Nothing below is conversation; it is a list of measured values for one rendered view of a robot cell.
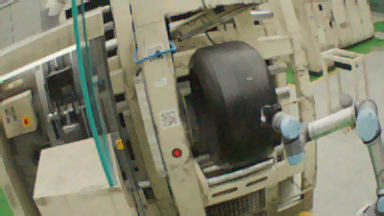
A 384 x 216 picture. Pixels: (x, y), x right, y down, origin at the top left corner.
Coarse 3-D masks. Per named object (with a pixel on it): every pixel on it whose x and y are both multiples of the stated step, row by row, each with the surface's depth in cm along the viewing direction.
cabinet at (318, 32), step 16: (304, 0) 621; (320, 0) 646; (304, 16) 627; (320, 16) 647; (304, 32) 644; (320, 32) 649; (336, 32) 677; (304, 48) 659; (320, 48) 652; (336, 48) 679; (320, 64) 655
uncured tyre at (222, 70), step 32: (192, 64) 226; (224, 64) 209; (256, 64) 210; (192, 96) 249; (224, 96) 204; (256, 96) 205; (224, 128) 206; (256, 128) 207; (224, 160) 217; (256, 160) 223
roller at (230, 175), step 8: (264, 160) 228; (272, 160) 228; (240, 168) 227; (248, 168) 226; (256, 168) 227; (216, 176) 225; (224, 176) 224; (232, 176) 225; (240, 176) 227; (208, 184) 225
